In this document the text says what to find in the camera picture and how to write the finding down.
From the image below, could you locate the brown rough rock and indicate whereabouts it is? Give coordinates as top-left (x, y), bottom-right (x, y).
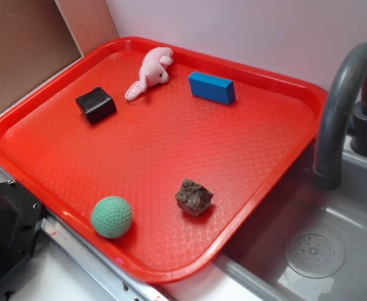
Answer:
top-left (175, 178), bottom-right (214, 216)

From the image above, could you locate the red plastic tray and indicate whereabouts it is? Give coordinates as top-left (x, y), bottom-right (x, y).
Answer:
top-left (0, 38), bottom-right (326, 283)

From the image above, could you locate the blue rectangular block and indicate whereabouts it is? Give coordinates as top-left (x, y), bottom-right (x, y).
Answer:
top-left (189, 72), bottom-right (236, 105)

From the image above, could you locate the pink plush bunny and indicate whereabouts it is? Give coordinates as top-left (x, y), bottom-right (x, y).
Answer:
top-left (125, 47), bottom-right (174, 101)

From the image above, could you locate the black cube block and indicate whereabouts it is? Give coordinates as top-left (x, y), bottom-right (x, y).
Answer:
top-left (75, 87), bottom-right (117, 125)

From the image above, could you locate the green golf ball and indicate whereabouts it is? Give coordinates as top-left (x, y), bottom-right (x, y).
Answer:
top-left (90, 196), bottom-right (133, 239)

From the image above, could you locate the grey toy sink basin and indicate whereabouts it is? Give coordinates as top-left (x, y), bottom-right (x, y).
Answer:
top-left (215, 147), bottom-right (367, 300)

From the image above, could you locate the round sink drain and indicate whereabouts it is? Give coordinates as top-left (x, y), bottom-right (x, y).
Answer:
top-left (284, 228), bottom-right (346, 279)

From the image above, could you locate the grey curved faucet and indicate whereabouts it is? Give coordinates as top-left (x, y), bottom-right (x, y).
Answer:
top-left (313, 42), bottom-right (367, 190)

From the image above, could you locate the brown cardboard panel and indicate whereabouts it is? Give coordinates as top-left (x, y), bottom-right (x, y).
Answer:
top-left (0, 1), bottom-right (118, 114)

